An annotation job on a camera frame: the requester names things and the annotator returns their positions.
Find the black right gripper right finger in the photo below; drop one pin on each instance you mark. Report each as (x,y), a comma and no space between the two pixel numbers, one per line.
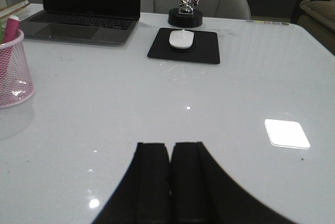
(202,192)

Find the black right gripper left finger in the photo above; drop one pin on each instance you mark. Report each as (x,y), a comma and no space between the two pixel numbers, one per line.
(143,194)

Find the pink highlighter pen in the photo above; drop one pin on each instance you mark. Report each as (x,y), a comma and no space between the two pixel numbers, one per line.
(9,35)

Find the green highlighter pen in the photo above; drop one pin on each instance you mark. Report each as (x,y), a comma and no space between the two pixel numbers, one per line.
(2,29)

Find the pink mesh pen holder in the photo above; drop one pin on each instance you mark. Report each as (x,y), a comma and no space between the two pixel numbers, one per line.
(16,82)

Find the black mouse pad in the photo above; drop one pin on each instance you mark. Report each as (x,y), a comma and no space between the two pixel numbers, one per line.
(204,49)

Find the white computer mouse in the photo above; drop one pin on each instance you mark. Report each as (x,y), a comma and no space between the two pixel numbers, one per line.
(181,39)

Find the ferris wheel desk ornament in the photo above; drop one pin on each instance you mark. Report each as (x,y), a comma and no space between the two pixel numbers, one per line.
(185,17)

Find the grey open laptop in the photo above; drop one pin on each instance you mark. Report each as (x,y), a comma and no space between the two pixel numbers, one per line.
(86,21)

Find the brown cushioned seat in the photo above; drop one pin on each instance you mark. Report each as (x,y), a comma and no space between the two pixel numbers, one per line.
(318,19)

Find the bottom pale book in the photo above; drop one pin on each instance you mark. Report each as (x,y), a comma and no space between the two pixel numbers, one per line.
(21,14)

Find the middle cream book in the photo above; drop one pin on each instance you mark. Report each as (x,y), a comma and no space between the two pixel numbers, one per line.
(11,9)

